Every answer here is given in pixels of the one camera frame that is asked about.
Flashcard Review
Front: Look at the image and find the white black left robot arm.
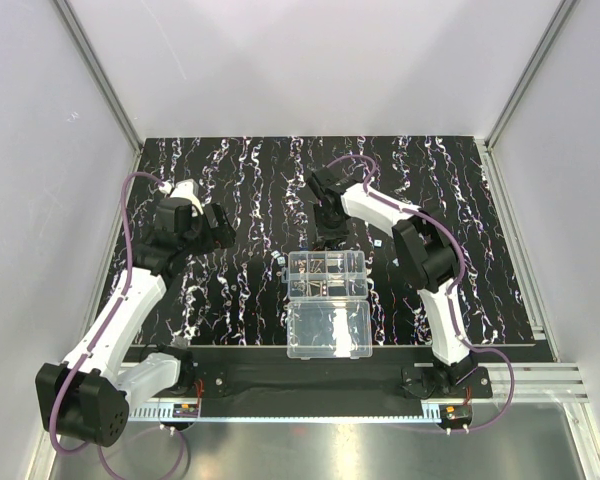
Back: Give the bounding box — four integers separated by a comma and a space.
35, 197, 236, 447

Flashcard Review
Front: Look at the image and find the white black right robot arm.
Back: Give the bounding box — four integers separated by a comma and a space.
286, 168, 477, 399

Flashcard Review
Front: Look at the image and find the clear plastic organizer box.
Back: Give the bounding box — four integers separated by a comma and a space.
286, 250, 373, 360

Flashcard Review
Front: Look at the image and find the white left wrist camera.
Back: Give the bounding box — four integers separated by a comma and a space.
158, 179, 203, 213

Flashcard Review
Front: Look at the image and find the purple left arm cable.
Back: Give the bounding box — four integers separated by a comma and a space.
48, 172, 189, 479

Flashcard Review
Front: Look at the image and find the aluminium frame profile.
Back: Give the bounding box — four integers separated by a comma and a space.
51, 0, 144, 155

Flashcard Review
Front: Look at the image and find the grey cable duct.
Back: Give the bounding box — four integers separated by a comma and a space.
129, 399, 441, 424

